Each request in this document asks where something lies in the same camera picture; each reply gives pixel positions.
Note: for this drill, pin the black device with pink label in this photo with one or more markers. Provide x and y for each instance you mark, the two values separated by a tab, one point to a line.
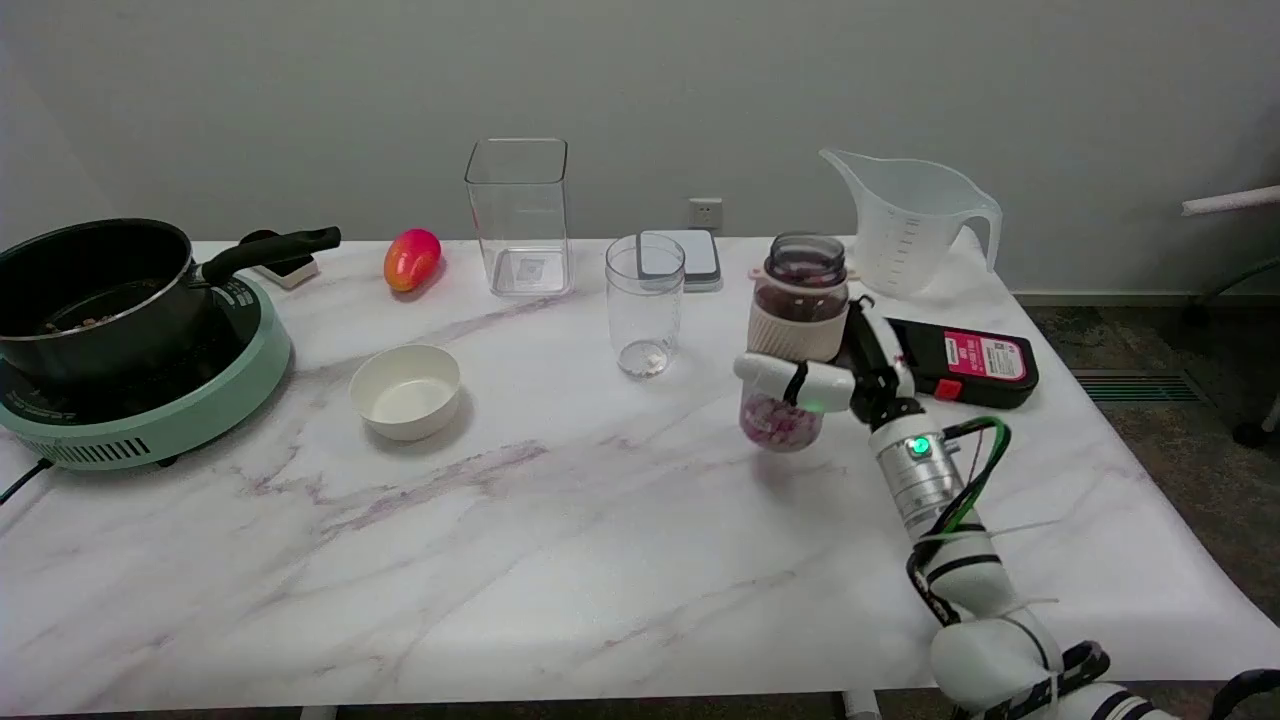
975	365

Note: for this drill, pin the black chair base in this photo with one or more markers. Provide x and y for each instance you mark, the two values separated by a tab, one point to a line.
1240	275

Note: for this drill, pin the glass bottle with beige sleeve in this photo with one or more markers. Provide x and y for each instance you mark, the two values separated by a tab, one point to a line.
800	290

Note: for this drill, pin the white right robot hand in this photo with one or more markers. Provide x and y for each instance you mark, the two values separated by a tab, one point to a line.
880	360

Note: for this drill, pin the large translucent measuring jug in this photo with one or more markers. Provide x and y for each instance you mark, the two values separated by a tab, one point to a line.
905	230

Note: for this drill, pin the clear square plastic container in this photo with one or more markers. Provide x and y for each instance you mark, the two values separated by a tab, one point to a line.
517	220

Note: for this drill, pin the floor vent grille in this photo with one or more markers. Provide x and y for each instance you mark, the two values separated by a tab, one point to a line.
1135	386

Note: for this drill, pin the small black white block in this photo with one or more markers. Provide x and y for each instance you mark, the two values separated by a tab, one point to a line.
290	270

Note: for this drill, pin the white horizontal bar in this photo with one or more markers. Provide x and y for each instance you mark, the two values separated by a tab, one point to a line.
1230	200

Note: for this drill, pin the clear tall measuring cup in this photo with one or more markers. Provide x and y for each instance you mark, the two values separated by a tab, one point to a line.
645	320

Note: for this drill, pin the red yellow toy mango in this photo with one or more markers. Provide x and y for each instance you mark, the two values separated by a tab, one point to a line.
412	259

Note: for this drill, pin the white round bowl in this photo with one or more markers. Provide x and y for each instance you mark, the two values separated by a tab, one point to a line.
405	392

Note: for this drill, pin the white table leg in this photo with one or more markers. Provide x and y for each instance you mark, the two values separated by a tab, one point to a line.
318	713
860	706

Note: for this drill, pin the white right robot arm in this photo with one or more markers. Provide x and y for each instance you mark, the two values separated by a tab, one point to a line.
915	480

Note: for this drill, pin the white kitchen scale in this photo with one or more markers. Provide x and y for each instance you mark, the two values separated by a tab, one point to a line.
702	255

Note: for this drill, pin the green induction cooker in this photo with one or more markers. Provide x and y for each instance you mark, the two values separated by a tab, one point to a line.
200	410

